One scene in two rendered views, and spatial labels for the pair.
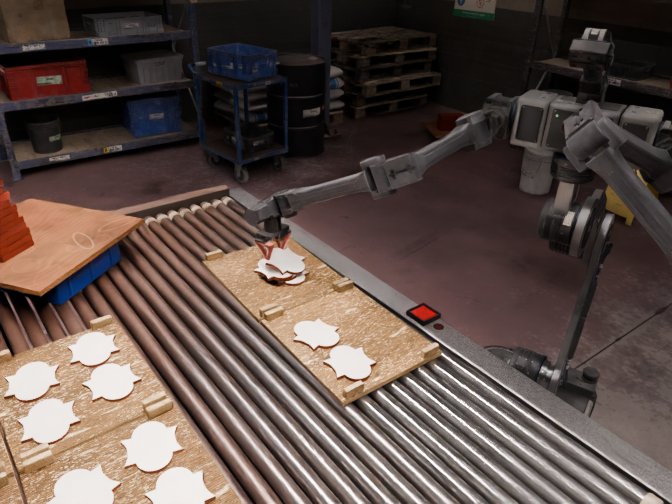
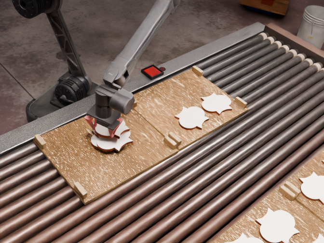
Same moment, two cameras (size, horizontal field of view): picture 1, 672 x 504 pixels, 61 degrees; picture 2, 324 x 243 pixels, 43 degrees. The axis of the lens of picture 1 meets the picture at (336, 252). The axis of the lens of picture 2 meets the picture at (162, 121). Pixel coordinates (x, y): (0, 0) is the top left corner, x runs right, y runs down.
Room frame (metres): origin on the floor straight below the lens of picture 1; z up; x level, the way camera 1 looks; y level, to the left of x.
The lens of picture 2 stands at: (1.63, 1.28, 2.05)
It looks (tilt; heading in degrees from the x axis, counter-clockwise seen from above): 42 degrees down; 260
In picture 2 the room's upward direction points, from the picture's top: 9 degrees clockwise
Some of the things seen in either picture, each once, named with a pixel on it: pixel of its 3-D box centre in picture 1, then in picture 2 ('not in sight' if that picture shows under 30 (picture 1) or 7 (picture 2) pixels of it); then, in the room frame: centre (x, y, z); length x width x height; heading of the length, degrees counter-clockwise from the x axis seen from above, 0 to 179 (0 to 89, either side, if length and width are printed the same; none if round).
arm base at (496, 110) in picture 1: (491, 121); not in sight; (1.74, -0.47, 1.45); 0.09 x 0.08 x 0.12; 58
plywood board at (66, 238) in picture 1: (34, 240); not in sight; (1.64, 1.00, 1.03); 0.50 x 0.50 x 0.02; 73
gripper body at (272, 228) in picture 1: (272, 223); (103, 109); (1.65, 0.21, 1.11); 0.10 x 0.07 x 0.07; 149
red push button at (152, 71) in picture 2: (423, 314); (152, 72); (1.44, -0.28, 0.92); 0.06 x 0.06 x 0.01; 39
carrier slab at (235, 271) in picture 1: (275, 274); (106, 145); (1.63, 0.21, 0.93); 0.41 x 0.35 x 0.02; 36
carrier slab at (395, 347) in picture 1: (348, 337); (186, 105); (1.30, -0.04, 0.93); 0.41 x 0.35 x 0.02; 37
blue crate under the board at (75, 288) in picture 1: (53, 260); not in sight; (1.61, 0.94, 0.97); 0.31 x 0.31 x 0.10; 73
